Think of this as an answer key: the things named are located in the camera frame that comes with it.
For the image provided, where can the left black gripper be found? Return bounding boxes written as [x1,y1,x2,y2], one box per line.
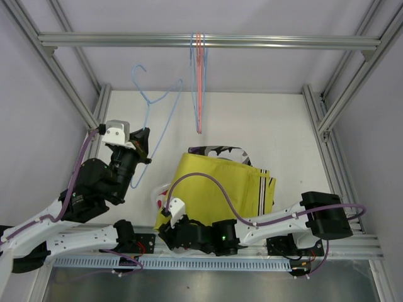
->
[111,127,153,202]

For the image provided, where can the white plastic basket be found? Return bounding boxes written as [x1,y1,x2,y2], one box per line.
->
[150,183,195,258]

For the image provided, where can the purple grey camouflage trousers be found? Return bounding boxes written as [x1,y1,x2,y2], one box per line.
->
[188,145,253,167]

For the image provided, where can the light blue wire hanger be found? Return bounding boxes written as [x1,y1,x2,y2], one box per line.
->
[190,33,199,133]

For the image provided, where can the pink wire hanger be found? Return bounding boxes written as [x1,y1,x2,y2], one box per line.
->
[195,31,203,135]

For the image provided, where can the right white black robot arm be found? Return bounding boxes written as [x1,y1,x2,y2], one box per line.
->
[157,191,353,257]

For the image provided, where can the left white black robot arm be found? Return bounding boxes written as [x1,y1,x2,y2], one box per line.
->
[1,122,156,274]

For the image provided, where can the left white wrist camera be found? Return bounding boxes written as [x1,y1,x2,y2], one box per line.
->
[101,120,135,149]

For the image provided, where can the white slotted cable duct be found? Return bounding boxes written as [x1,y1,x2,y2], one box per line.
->
[54,255,292,272]

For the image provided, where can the aluminium hanging rail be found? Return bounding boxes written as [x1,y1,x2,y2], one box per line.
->
[38,32,381,51]

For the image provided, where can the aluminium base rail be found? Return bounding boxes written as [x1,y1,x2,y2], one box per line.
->
[62,225,385,260]

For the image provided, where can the right aluminium frame posts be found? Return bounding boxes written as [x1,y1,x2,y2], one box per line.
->
[302,1,402,240]

